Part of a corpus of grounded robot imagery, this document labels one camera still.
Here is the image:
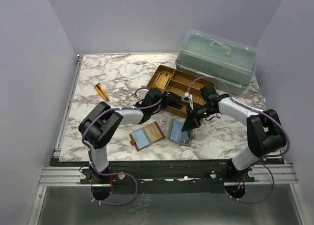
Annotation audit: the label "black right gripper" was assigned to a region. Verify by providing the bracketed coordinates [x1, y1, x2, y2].
[182, 104, 216, 132]

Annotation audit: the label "grey card holder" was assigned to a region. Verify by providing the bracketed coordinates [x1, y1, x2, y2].
[167, 119, 195, 147]

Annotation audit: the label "yellow cards in tray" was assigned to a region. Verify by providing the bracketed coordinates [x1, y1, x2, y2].
[154, 73, 171, 90]

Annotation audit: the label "gold VIP card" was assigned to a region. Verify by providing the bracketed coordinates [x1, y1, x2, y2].
[144, 124, 162, 142]

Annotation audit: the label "brown open card holder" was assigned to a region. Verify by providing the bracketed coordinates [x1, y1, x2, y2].
[129, 122, 165, 151]

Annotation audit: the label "woven wicker divided tray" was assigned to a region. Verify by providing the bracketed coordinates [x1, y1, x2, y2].
[147, 65, 215, 118]

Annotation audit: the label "clear green plastic toolbox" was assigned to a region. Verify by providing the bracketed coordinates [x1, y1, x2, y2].
[175, 30, 257, 96]

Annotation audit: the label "orange utility knife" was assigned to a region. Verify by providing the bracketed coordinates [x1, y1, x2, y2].
[95, 83, 110, 101]

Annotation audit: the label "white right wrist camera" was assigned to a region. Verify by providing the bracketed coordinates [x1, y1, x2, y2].
[181, 92, 194, 110]

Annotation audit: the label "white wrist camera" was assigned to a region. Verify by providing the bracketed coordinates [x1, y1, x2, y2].
[181, 92, 194, 110]
[137, 87, 149, 99]

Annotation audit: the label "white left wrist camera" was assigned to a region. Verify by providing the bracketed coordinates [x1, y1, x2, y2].
[137, 87, 149, 99]

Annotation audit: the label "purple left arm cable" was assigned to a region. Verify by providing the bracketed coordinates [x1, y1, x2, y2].
[81, 87, 164, 206]

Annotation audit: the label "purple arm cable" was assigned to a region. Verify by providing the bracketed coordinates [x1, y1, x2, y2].
[81, 87, 164, 206]
[186, 75, 292, 203]

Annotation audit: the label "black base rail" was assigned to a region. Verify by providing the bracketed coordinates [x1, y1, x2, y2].
[40, 160, 254, 197]

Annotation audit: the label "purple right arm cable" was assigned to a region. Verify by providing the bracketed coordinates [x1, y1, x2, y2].
[186, 75, 292, 203]

